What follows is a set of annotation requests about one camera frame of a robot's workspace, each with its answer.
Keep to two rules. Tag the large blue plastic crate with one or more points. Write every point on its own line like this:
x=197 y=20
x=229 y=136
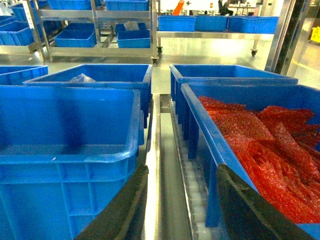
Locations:
x=65 y=152

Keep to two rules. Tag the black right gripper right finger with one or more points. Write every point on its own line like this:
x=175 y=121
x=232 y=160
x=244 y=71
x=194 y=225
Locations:
x=247 y=215

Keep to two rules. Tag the blue crate with plastic bag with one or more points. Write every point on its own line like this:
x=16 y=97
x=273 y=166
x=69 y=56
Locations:
x=123 y=76

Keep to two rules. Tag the blue crate far left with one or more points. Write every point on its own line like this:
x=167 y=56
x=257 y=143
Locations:
x=16 y=75

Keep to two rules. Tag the red bubble wrap sheets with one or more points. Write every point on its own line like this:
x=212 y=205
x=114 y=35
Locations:
x=277 y=148

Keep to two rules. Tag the clear plastic bag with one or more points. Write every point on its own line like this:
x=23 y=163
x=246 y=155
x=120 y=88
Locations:
x=82 y=78

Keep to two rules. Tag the steel rack cart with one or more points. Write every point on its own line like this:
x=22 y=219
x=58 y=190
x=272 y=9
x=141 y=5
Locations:
x=104 y=22

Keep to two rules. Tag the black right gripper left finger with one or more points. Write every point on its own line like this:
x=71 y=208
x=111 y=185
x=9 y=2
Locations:
x=123 y=218

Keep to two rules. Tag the stainless steel shelf frame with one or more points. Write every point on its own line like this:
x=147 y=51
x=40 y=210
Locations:
x=176 y=192

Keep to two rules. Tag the blue crate on rack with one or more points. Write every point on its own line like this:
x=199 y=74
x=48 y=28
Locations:
x=77 y=35
x=133 y=39

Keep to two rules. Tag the blue crate with red wrap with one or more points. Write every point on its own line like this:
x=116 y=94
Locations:
x=210 y=149

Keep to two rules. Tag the empty blue crate behind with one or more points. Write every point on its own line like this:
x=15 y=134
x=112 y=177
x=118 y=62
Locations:
x=216 y=74

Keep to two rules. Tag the seated person in black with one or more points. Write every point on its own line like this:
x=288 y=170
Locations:
x=223 y=8

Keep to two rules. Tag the blue crate on trolley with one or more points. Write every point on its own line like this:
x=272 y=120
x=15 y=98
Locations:
x=207 y=23
x=253 y=24
x=176 y=23

